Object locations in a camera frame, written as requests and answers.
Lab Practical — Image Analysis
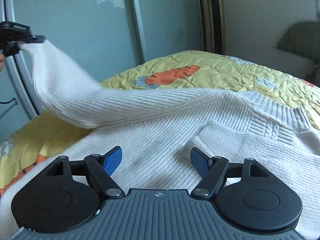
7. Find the white knit sweater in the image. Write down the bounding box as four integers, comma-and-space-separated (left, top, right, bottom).
0, 39, 320, 240

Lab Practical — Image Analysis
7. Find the person's left hand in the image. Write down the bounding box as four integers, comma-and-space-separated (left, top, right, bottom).
0, 54, 5, 72

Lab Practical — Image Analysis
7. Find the yellow carrot print quilt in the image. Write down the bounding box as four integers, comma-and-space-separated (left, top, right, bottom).
1, 50, 319, 192

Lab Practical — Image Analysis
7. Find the glass sliding wardrobe door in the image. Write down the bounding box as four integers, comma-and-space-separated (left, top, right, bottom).
0, 0, 148, 140

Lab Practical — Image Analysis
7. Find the gold tower air conditioner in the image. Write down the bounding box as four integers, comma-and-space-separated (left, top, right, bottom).
207, 0, 226, 55

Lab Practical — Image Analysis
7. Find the dark green padded headboard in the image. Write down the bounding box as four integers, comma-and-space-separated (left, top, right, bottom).
277, 22, 319, 62

